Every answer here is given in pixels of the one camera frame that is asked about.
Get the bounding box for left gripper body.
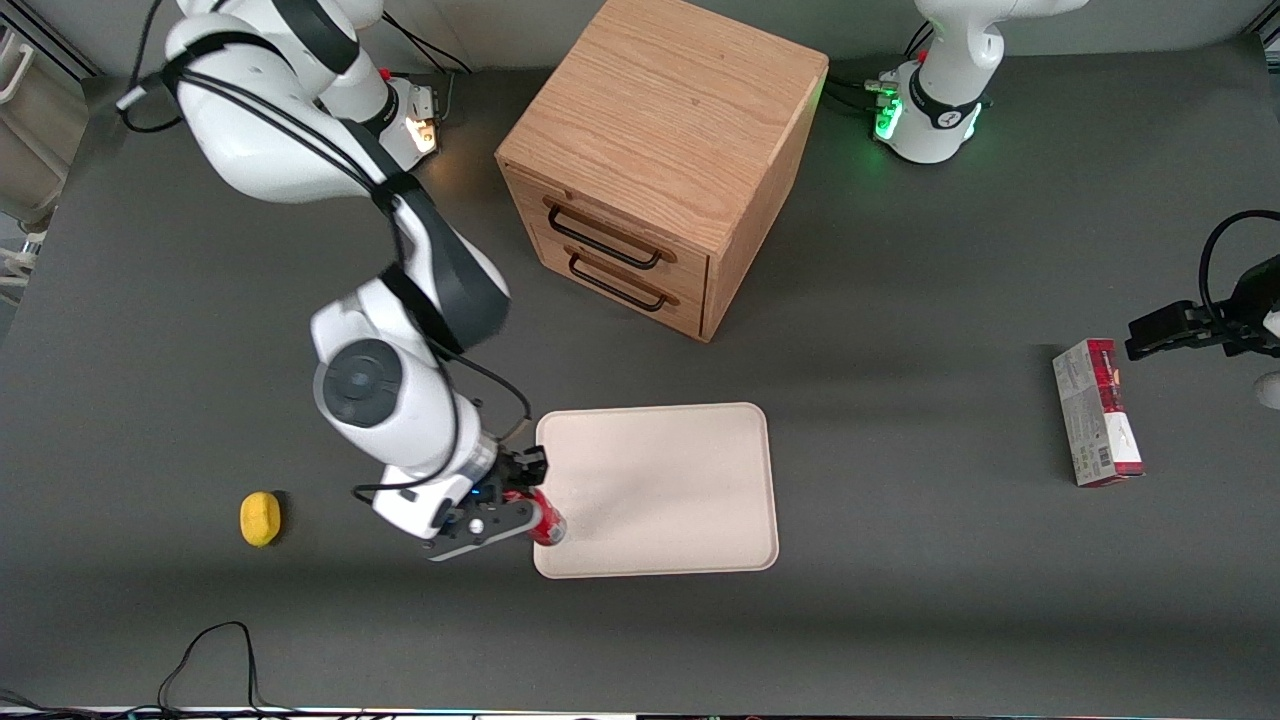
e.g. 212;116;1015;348
1196;255;1280;359

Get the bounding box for red coke bottle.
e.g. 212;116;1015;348
503;488;568;547

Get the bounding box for beige plastic tray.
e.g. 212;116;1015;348
533;402;780;580

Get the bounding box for grey and red carton box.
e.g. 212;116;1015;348
1052;338;1145;488

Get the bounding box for yellow lemon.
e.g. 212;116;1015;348
239;491;283;548

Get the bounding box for wooden drawer cabinet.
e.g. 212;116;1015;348
495;0;829;344

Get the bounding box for black left gripper cable loop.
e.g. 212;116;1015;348
1198;210;1280;326

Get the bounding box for short black drawer handle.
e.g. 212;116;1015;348
566;248;681;313

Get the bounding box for thin black floor cable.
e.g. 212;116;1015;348
0;621;301;720

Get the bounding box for long black drawer handle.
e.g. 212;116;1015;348
545;199;678;271

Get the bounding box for black left arm base cables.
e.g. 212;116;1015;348
824;20;936;113

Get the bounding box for black arm base cables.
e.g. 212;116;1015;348
824;20;936;113
382;14;473;126

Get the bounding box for black right arm base cables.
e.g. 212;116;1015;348
382;14;473;126

